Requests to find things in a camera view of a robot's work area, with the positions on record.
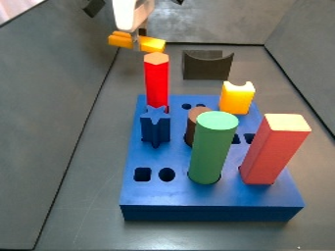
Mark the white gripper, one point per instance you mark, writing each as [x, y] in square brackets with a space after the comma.
[131, 14]

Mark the yellow double-square forked block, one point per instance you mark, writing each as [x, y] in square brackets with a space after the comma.
[142, 43]

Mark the salmon red square peg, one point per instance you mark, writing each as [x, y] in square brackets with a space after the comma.
[276, 142]

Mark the blue peg board base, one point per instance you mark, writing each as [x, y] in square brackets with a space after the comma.
[160, 192]

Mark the red hexagonal peg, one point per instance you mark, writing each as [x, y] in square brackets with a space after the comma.
[156, 79]

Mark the brown cylinder peg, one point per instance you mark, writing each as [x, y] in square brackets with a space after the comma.
[191, 123]

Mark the blue star peg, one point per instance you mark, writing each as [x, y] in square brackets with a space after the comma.
[155, 126]

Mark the yellow notched block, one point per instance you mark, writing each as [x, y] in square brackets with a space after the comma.
[236, 98]

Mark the green cylinder peg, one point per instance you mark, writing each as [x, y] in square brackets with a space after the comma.
[212, 140]

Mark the black curved holder bracket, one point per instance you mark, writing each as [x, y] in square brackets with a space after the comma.
[206, 64]

